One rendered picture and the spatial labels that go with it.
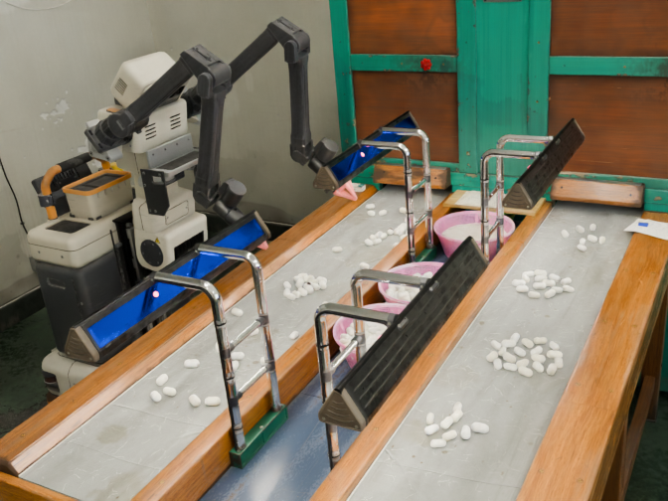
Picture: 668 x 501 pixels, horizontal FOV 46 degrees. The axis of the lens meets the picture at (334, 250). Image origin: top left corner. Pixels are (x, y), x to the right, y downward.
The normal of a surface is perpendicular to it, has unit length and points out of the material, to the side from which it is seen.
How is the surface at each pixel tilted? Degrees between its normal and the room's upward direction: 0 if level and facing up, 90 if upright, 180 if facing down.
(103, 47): 90
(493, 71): 90
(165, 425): 0
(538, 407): 0
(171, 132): 98
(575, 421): 0
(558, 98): 90
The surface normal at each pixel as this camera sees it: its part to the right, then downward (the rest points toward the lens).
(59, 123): 0.86, 0.15
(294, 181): -0.50, 0.39
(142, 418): -0.08, -0.91
